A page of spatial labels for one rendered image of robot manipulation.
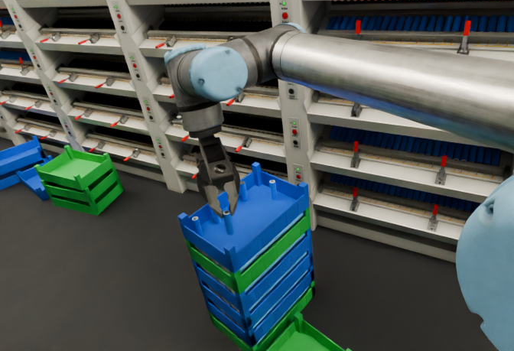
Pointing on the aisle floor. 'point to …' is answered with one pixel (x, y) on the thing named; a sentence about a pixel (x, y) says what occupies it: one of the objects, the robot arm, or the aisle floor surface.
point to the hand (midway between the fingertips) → (226, 212)
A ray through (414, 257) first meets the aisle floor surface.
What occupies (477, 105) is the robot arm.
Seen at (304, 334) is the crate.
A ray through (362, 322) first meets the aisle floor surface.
